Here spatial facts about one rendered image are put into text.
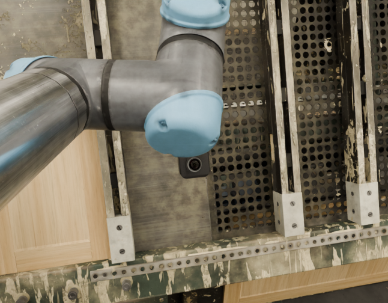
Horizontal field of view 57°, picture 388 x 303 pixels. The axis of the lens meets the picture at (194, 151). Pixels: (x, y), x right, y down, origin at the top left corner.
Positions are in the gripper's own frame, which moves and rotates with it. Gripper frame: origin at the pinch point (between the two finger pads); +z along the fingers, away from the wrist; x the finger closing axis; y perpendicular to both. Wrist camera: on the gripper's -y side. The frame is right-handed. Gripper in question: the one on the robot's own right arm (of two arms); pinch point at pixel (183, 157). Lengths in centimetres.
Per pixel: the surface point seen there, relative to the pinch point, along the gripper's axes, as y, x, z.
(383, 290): -23, -112, 136
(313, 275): -14, -59, 96
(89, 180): 11.4, 22.9, 31.8
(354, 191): 2, -54, 37
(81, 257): -6, 27, 43
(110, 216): 0.8, 17.8, 32.3
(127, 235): -4.0, 14.0, 35.3
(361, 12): 44, -57, 8
